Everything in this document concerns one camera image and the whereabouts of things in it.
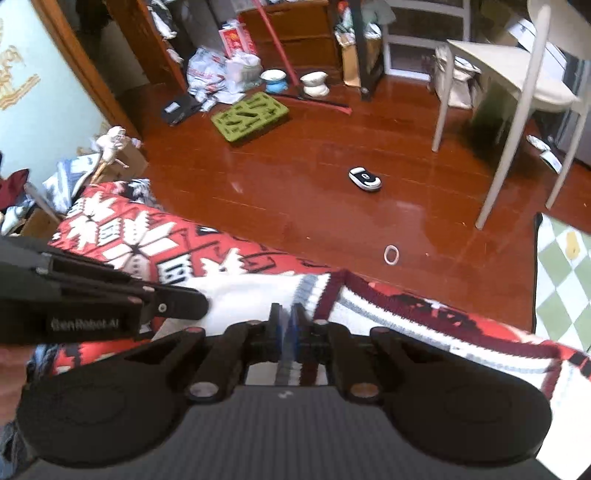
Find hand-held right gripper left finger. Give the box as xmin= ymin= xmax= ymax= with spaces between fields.
xmin=108 ymin=304 xmax=283 ymax=403

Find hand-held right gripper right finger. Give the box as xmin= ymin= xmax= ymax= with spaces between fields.
xmin=291 ymin=304 xmax=462 ymax=403

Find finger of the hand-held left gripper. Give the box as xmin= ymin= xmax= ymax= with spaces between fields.
xmin=46 ymin=251 xmax=210 ymax=321

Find white knit vest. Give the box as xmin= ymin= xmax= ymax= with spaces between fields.
xmin=150 ymin=269 xmax=591 ymax=418

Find person's left hand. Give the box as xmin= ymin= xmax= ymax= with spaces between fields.
xmin=0 ymin=344 xmax=37 ymax=418

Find red patterned blanket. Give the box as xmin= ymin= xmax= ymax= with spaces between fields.
xmin=28 ymin=180 xmax=591 ymax=379

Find dark red cloth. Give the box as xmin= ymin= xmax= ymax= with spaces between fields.
xmin=0 ymin=168 xmax=32 ymax=210

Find light blue crumpled cloth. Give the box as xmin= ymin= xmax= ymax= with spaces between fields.
xmin=42 ymin=154 xmax=102 ymax=215

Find cardboard box of clutter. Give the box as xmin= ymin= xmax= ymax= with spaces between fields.
xmin=69 ymin=124 xmax=149 ymax=188

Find black white computer mouse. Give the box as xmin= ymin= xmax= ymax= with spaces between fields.
xmin=348 ymin=166 xmax=384 ymax=195

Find black pouch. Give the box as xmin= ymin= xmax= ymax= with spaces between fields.
xmin=161 ymin=93 xmax=205 ymax=126

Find lime green plastic tray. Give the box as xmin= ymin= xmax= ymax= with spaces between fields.
xmin=211 ymin=91 xmax=290 ymax=145

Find crumpled plastic bags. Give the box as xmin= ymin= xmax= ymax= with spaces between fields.
xmin=186 ymin=45 xmax=263 ymax=104

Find blue white ceramic pot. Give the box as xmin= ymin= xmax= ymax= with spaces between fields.
xmin=260 ymin=69 xmax=289 ymax=95

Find green checkered rug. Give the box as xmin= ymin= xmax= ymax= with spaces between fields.
xmin=533 ymin=211 xmax=591 ymax=356

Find red white carton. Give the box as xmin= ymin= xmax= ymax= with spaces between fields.
xmin=221 ymin=21 xmax=258 ymax=58

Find brown paper bag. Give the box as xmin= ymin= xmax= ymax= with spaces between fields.
xmin=341 ymin=41 xmax=362 ymax=88

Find red broom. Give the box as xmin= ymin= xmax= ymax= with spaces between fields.
xmin=253 ymin=0 xmax=353 ymax=116

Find brown wooden drawer cabinet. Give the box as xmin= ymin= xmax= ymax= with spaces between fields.
xmin=238 ymin=0 xmax=345 ymax=81

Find green trash bin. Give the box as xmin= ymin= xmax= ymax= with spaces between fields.
xmin=468 ymin=85 xmax=515 ymax=158

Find white storage bag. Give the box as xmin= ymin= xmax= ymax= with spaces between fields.
xmin=431 ymin=44 xmax=481 ymax=110

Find white drawer unit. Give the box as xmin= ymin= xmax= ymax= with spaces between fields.
xmin=381 ymin=0 xmax=472 ymax=77

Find beige plastic chair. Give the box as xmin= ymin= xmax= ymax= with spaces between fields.
xmin=431 ymin=0 xmax=591 ymax=232

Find gold wall decal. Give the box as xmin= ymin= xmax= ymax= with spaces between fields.
xmin=0 ymin=16 xmax=41 ymax=112

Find wooden door frame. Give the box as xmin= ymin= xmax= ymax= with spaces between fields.
xmin=30 ymin=0 xmax=146 ymax=141

